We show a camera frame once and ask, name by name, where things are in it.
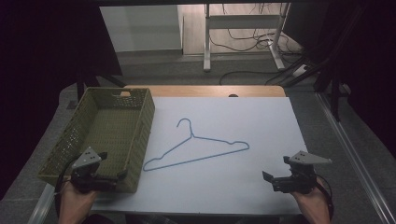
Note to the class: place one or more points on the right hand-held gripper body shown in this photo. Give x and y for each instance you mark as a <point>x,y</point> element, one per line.
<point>297,180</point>

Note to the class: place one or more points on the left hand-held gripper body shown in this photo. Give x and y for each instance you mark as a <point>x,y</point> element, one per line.
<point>85,160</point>

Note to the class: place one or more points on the green woven plastic basket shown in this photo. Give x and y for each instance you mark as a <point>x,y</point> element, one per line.
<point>112,130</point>

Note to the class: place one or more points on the person's right hand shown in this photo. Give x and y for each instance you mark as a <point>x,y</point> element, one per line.
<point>313,205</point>

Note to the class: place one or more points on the person's left hand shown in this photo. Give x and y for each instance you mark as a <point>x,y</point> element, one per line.
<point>76,202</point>

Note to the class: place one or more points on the white sheet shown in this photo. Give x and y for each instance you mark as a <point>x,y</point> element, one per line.
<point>233,186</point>

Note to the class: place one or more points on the person's dark clothing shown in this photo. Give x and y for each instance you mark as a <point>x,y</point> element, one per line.
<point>140,220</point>

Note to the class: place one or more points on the black metal stand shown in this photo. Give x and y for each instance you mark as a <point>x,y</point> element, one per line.
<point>335,96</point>

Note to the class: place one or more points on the white power strip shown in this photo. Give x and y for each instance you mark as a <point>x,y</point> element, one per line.
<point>300,70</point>

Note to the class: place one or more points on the wooden table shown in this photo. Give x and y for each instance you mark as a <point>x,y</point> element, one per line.
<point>202,91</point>

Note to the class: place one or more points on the black curtain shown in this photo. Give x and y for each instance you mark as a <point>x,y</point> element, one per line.
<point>37,62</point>
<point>376,62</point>

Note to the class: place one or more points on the white panel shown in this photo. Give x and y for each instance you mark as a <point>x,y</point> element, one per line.
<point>140,28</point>

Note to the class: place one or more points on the aluminium rail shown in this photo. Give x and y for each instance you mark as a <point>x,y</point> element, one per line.
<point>42,205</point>
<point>358,155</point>

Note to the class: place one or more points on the white metal desk frame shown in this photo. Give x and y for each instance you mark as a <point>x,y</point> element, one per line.
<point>243,21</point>

